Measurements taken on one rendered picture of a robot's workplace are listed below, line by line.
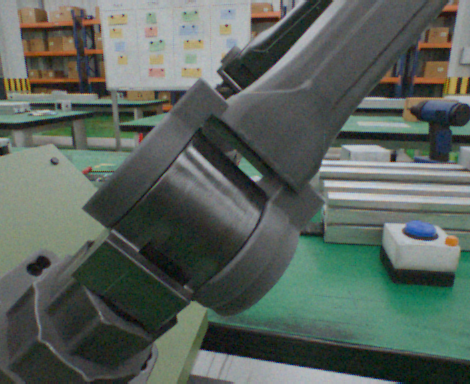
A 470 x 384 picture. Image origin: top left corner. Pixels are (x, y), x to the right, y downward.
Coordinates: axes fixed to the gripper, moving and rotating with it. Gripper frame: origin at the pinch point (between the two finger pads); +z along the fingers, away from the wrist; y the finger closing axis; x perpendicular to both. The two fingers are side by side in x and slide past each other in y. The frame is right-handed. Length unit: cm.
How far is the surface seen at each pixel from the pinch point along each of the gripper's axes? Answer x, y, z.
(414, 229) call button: -30.0, -14.6, -1.5
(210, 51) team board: 60, 292, -46
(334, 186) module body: -21.1, 2.1, -2.4
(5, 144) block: 74, 36, -2
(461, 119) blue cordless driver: -54, 32, -12
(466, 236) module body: -41.6, -5.3, 3.0
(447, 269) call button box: -34.0, -17.3, 2.9
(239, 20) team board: 32, 290, -72
